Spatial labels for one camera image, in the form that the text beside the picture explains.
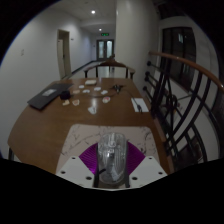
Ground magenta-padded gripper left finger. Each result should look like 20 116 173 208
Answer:
55 142 101 188

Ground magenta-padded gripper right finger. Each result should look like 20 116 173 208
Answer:
125 141 168 188

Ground transparent computer mouse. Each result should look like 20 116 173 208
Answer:
97 132 129 184

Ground white marble mouse pad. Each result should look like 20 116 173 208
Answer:
58 123 159 172

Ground black mouse pad with print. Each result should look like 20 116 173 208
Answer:
27 82 74 111

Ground crumpled white packet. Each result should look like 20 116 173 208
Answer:
87 105 98 115

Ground small black box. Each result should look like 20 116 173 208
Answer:
59 90 72 100

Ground black railing with wooden handrail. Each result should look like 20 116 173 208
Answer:
143 50 224 174

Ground large white card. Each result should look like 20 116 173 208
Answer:
84 78 98 86

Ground wooden chair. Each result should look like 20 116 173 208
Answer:
83 59 136 80

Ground single door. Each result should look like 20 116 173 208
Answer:
57 29 72 79

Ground dark framed window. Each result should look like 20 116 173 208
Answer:
162 27 198 91

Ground glass double door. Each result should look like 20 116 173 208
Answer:
96 39 115 62

